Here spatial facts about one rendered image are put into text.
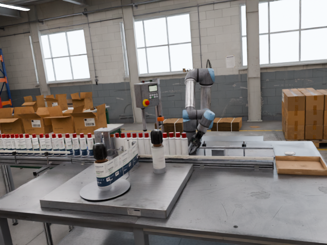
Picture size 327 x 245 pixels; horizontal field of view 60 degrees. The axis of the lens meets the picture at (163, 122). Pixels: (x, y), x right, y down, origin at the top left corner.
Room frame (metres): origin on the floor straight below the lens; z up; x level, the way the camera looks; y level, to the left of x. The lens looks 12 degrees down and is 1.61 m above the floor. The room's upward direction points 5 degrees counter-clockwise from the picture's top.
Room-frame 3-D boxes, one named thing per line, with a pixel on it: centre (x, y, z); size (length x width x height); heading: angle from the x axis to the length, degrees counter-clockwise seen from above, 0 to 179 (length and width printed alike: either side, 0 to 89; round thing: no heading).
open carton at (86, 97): (6.25, 1.76, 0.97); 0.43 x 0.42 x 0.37; 156
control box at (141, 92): (2.26, 0.11, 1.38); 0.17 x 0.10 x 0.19; 126
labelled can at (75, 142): (2.41, 0.78, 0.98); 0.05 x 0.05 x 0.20
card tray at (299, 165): (1.83, -0.91, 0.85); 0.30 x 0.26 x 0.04; 71
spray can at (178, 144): (2.11, -0.10, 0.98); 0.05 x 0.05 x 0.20
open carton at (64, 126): (3.98, 1.35, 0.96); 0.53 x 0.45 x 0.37; 161
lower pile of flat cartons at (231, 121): (6.44, -1.47, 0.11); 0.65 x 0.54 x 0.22; 67
